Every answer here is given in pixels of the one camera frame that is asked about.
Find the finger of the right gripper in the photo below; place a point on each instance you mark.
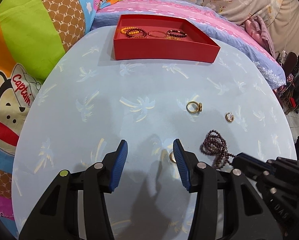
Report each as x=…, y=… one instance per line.
x=265, y=166
x=251, y=167

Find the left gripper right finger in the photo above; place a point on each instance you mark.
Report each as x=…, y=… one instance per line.
x=245, y=214

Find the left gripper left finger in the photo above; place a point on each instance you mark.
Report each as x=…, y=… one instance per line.
x=55, y=216

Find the purple garnet bead strand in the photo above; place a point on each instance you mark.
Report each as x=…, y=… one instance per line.
x=215, y=145

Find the gold hoop earring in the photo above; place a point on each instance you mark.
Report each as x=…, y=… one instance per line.
x=229, y=117
x=172, y=158

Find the thin gold bangle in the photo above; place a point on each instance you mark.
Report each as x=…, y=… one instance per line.
x=157, y=34

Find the red jewelry tray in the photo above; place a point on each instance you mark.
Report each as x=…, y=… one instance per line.
x=184, y=41

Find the dark wooden chair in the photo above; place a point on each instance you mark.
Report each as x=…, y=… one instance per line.
x=289, y=64

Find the pink and blue pillow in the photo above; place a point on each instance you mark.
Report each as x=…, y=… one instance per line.
x=208, y=21

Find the pink folded cloth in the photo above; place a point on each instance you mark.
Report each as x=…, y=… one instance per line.
x=257, y=29

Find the colourful monkey cartoon quilt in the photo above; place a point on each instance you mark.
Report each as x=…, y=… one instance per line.
x=34, y=35

